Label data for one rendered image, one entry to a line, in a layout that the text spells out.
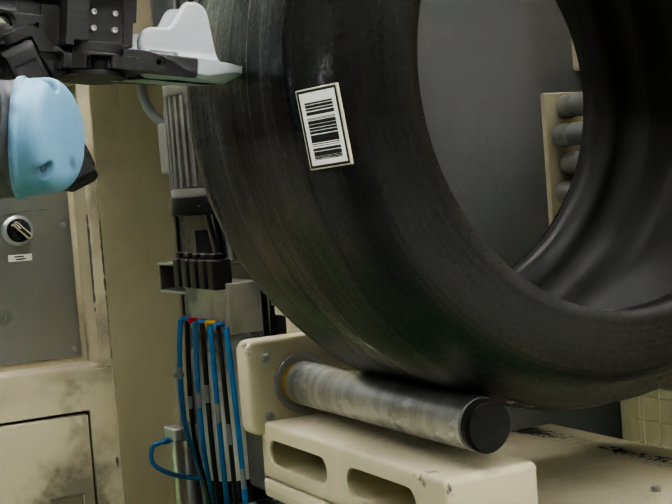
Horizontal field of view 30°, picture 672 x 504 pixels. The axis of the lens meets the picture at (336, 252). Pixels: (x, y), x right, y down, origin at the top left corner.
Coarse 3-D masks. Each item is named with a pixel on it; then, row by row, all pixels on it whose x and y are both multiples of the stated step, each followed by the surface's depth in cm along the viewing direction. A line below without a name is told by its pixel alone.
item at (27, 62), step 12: (12, 48) 89; (24, 48) 89; (0, 60) 90; (12, 60) 89; (24, 60) 89; (36, 60) 90; (0, 72) 91; (12, 72) 89; (24, 72) 89; (36, 72) 90; (84, 144) 93; (84, 156) 92; (84, 168) 92; (84, 180) 92
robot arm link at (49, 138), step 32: (0, 96) 76; (32, 96) 77; (64, 96) 80; (0, 128) 76; (32, 128) 76; (64, 128) 79; (0, 160) 77; (32, 160) 77; (64, 160) 79; (0, 192) 79; (32, 192) 79
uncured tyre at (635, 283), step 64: (256, 0) 98; (320, 0) 92; (384, 0) 92; (576, 0) 135; (640, 0) 135; (256, 64) 97; (320, 64) 92; (384, 64) 92; (640, 64) 137; (192, 128) 111; (256, 128) 98; (384, 128) 92; (640, 128) 137; (256, 192) 102; (320, 192) 94; (384, 192) 93; (448, 192) 94; (576, 192) 136; (640, 192) 136; (256, 256) 108; (320, 256) 97; (384, 256) 95; (448, 256) 95; (576, 256) 134; (640, 256) 133; (320, 320) 108; (384, 320) 98; (448, 320) 97; (512, 320) 98; (576, 320) 100; (640, 320) 103; (448, 384) 103; (512, 384) 101; (576, 384) 103; (640, 384) 107
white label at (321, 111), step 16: (304, 96) 92; (320, 96) 91; (336, 96) 90; (304, 112) 93; (320, 112) 92; (336, 112) 91; (304, 128) 93; (320, 128) 92; (336, 128) 91; (320, 144) 92; (336, 144) 91; (320, 160) 93; (336, 160) 92; (352, 160) 91
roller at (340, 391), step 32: (288, 384) 128; (320, 384) 122; (352, 384) 116; (384, 384) 112; (416, 384) 109; (352, 416) 117; (384, 416) 110; (416, 416) 105; (448, 416) 101; (480, 416) 99; (480, 448) 99
